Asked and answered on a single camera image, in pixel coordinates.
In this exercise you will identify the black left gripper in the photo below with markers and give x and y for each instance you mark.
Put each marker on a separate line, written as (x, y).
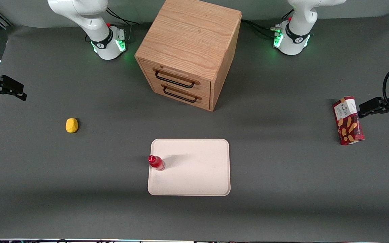
(387, 107)

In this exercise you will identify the red coke bottle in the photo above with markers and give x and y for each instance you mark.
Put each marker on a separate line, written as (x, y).
(156, 163)

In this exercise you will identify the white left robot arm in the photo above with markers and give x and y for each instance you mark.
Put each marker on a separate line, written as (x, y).
(297, 33)

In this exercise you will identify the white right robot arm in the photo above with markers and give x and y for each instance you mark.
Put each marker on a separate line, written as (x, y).
(96, 30)

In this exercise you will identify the beige rectangular tray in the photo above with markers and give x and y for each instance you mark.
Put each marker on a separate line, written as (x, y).
(194, 168)

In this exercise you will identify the red cookie box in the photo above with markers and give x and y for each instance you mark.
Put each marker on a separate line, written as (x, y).
(349, 128)

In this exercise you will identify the yellow lemon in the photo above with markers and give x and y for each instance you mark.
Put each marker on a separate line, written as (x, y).
(71, 125)

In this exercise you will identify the wooden drawer front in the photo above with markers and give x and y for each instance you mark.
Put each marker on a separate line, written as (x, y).
(204, 102)
(204, 87)

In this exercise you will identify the wooden drawer cabinet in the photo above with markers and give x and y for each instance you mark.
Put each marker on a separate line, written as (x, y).
(191, 33)

